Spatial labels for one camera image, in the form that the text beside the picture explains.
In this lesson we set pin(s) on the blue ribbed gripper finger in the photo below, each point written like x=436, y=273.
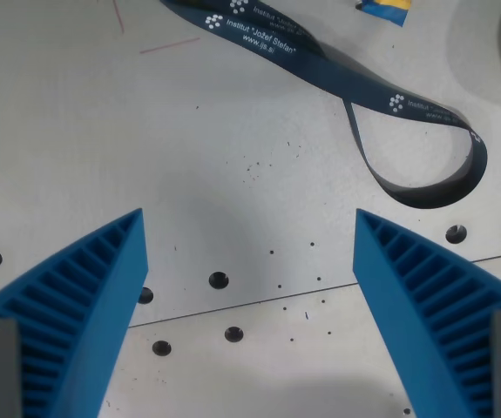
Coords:
x=80, y=313
x=411, y=313

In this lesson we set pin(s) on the blue and yellow bag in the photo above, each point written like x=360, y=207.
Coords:
x=385, y=9

